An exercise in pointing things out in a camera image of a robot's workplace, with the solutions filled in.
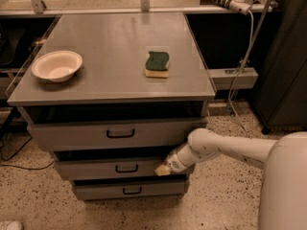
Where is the grey metal box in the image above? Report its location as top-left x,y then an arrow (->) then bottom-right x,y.
209,68 -> 258,90

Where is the green yellow sponge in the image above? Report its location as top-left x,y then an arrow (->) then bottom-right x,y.
145,51 -> 170,78

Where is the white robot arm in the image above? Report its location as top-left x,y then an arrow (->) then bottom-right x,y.
155,128 -> 307,230

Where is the metal rail shelf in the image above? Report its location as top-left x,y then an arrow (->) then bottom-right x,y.
0,0 -> 279,17

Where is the grey drawer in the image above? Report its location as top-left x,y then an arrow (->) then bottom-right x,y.
72,174 -> 189,200
28,118 -> 206,151
54,146 -> 175,181

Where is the white bowl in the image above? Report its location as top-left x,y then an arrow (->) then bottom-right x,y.
31,51 -> 83,82

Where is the white power strip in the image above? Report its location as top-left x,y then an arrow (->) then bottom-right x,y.
201,0 -> 253,16

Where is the grey drawer cabinet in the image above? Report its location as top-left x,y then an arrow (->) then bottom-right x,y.
7,12 -> 217,201

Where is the grey top drawer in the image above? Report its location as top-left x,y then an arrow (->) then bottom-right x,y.
28,118 -> 206,151

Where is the black floor cable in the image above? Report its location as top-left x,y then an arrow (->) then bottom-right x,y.
0,134 -> 56,171

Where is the white cable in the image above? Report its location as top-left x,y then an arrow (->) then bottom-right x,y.
207,10 -> 255,139

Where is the grey bottom drawer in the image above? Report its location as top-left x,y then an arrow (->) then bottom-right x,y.
72,174 -> 189,200

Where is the white sneaker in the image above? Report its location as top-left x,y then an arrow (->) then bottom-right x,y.
0,220 -> 23,230

